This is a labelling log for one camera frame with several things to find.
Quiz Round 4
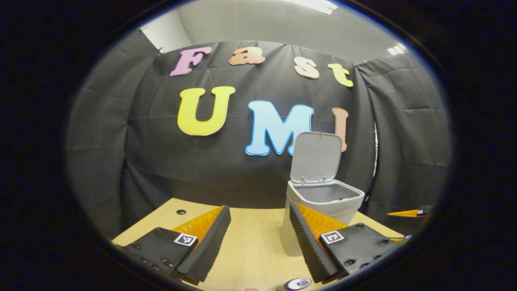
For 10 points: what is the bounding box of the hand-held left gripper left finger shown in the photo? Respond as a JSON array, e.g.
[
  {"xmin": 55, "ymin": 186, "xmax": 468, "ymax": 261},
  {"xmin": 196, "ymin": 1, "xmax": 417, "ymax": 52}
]
[{"xmin": 113, "ymin": 204, "xmax": 232, "ymax": 283}]

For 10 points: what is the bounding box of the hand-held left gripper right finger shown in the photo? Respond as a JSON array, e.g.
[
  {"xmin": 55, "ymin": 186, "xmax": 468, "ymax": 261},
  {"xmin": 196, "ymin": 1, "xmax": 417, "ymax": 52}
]
[{"xmin": 288, "ymin": 201, "xmax": 406, "ymax": 285}]

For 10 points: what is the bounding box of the blue pop can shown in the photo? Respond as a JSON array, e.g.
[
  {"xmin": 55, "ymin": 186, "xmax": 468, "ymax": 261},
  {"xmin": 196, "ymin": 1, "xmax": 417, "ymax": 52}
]
[{"xmin": 278, "ymin": 277, "xmax": 313, "ymax": 291}]

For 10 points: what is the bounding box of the white desktop garbage bin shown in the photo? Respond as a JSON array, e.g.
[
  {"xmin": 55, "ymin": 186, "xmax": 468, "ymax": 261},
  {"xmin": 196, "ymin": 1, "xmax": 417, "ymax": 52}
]
[{"xmin": 282, "ymin": 131, "xmax": 366, "ymax": 257}]

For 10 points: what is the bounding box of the wooden desktop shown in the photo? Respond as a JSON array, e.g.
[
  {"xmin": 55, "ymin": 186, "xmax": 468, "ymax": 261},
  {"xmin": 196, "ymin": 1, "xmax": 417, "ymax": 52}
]
[{"xmin": 112, "ymin": 197, "xmax": 404, "ymax": 291}]

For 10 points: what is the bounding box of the black backdrop cloth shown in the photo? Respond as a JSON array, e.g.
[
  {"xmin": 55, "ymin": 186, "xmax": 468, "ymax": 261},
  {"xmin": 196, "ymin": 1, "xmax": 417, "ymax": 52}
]
[{"xmin": 65, "ymin": 28, "xmax": 453, "ymax": 239}]

